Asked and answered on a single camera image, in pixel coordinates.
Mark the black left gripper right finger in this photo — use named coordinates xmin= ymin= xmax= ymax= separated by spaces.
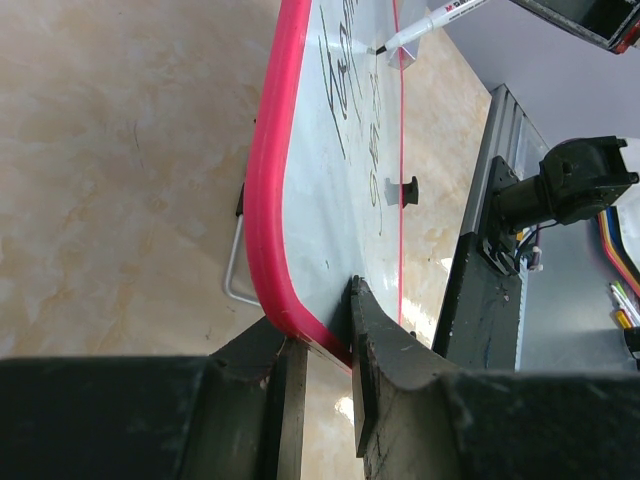
xmin=350 ymin=276 xmax=462 ymax=479

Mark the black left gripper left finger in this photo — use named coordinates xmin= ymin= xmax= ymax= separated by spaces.
xmin=180 ymin=318 xmax=308 ymax=479

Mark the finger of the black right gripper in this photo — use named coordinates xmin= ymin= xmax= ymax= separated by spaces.
xmin=513 ymin=0 xmax=639 ymax=54

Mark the white black marker pen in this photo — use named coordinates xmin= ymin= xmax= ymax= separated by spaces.
xmin=375 ymin=0 xmax=486 ymax=55

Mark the pink framed whiteboard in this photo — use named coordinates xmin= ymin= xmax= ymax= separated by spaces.
xmin=244 ymin=1 xmax=406 ymax=365

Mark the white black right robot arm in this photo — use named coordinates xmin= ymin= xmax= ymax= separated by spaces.
xmin=477 ymin=1 xmax=639 ymax=276

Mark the black whiteboard clip left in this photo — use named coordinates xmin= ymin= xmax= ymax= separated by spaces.
xmin=235 ymin=184 xmax=245 ymax=218

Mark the black whiteboard clip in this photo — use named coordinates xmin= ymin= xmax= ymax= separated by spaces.
xmin=235 ymin=184 xmax=245 ymax=218
xmin=384 ymin=176 xmax=419 ymax=208

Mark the black whiteboard clip right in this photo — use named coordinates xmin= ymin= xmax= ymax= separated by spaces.
xmin=384 ymin=176 xmax=419 ymax=208

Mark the colourful striped mat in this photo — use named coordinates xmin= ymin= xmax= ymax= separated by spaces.
xmin=596 ymin=207 xmax=639 ymax=296

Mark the coloured pens bundle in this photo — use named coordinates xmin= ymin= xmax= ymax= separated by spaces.
xmin=609 ymin=283 xmax=639 ymax=327

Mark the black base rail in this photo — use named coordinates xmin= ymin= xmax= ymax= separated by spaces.
xmin=432 ymin=156 xmax=522 ymax=371

